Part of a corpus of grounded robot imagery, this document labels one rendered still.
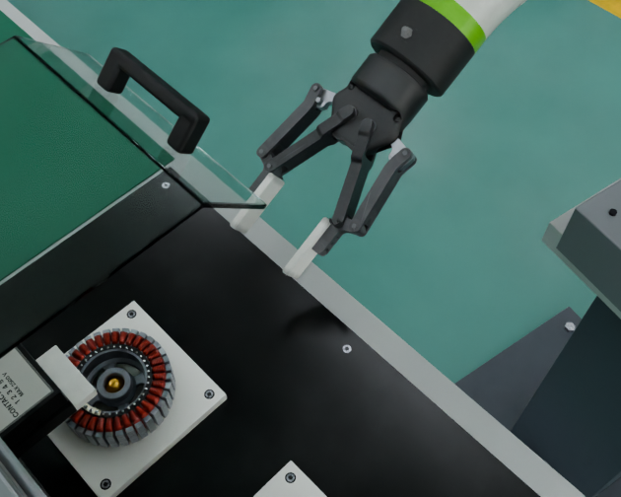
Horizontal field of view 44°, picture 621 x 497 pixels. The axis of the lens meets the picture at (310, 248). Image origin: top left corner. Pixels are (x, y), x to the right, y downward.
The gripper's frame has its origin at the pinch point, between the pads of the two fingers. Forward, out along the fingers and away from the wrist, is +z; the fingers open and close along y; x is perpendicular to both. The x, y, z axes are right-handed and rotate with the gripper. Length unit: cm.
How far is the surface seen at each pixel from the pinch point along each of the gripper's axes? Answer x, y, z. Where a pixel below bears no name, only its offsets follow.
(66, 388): 16.3, -1.1, 20.5
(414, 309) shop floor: -95, 8, 4
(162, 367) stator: 7.0, -2.4, 16.6
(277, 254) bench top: -9.0, 2.6, 3.2
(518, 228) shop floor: -112, 5, -26
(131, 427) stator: 9.5, -5.0, 21.7
